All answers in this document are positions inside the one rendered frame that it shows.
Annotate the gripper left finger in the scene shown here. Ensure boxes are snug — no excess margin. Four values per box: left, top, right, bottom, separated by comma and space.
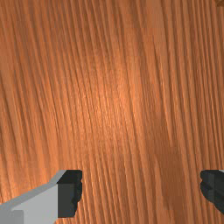
0, 169, 83, 224

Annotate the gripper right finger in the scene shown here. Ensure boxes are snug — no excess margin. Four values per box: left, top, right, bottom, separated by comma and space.
199, 169, 224, 215

